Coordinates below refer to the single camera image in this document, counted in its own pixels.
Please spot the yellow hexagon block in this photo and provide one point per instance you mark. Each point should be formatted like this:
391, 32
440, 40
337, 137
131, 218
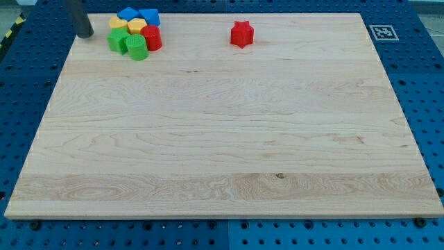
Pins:
136, 25

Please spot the red cylinder block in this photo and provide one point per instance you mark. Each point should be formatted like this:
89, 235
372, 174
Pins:
152, 36

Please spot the yellow heart block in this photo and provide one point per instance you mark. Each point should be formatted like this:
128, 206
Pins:
116, 22

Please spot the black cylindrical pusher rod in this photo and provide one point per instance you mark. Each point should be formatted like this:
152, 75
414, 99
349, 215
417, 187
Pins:
79, 18

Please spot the blue triangle block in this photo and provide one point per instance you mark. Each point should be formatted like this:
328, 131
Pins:
151, 16

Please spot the blue cube block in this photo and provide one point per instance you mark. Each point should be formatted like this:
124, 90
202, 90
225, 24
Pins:
128, 14

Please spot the light wooden board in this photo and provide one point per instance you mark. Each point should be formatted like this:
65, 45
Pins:
301, 124

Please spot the red star block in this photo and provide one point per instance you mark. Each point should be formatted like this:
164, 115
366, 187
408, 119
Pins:
241, 34

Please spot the green cube block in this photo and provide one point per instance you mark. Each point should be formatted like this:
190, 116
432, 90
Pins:
117, 40

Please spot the green cylinder block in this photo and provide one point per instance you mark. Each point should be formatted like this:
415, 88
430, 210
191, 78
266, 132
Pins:
136, 46

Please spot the white fiducial marker tag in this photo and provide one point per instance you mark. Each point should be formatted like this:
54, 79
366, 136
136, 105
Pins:
382, 32

